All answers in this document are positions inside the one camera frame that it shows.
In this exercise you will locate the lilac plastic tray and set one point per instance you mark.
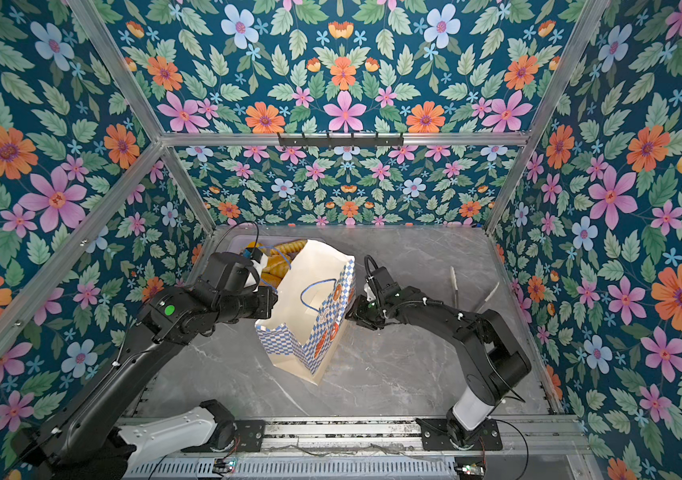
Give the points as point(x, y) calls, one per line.
point(240, 242)

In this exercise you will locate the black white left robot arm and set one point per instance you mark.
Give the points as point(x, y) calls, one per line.
point(84, 440)

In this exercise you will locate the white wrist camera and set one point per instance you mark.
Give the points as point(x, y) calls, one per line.
point(370, 293)
point(256, 262)

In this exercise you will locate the blue checkered paper bag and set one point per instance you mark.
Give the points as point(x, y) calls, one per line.
point(308, 319)

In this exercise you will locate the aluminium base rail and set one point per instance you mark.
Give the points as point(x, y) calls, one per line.
point(378, 447)

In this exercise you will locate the aluminium frame profile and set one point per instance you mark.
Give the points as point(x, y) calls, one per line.
point(162, 143)

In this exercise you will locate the black hook rail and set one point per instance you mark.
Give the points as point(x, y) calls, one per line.
point(328, 140)

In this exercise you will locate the long ridged baguette bread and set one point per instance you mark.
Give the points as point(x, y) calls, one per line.
point(289, 248)

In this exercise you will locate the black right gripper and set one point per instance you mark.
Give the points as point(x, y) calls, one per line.
point(358, 313)

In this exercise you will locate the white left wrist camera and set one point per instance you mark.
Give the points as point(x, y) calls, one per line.
point(256, 262)

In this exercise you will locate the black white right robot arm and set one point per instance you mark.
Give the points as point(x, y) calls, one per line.
point(492, 360)

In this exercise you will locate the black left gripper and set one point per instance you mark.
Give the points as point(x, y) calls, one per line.
point(270, 299)

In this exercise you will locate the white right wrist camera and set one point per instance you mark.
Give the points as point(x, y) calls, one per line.
point(370, 293)

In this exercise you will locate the large striped croissant bread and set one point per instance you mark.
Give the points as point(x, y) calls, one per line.
point(275, 270)

